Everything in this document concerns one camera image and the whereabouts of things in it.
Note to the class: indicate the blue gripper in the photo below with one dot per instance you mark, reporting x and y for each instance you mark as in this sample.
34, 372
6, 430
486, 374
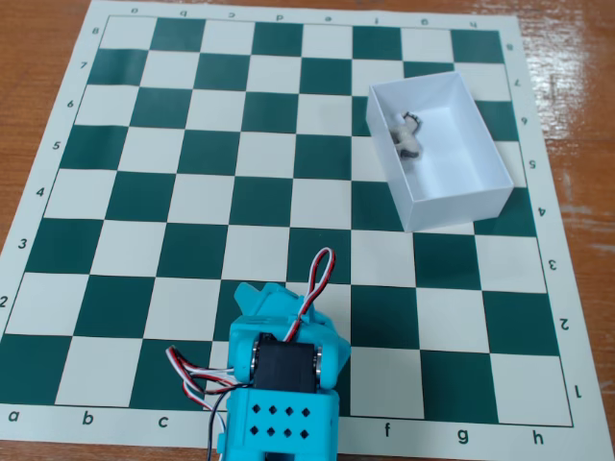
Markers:
263, 302

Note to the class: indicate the white grey toy horse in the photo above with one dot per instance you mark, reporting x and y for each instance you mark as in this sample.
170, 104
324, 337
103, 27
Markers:
407, 139

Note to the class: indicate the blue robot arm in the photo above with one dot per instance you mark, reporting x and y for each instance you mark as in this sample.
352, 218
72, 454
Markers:
283, 422

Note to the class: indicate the white open cardboard box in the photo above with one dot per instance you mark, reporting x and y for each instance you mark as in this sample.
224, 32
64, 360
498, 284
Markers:
456, 158

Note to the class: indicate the green white chessboard mat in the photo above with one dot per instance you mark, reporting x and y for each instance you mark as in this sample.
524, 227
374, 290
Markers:
317, 225

